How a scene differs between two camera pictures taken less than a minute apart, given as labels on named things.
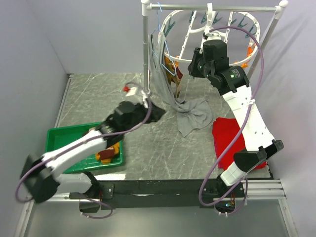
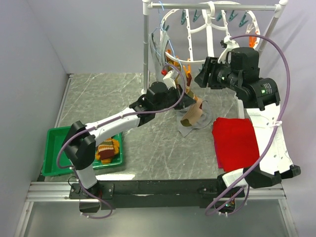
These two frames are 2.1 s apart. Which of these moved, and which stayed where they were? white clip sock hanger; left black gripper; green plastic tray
Moved: left black gripper
Stayed: white clip sock hanger; green plastic tray
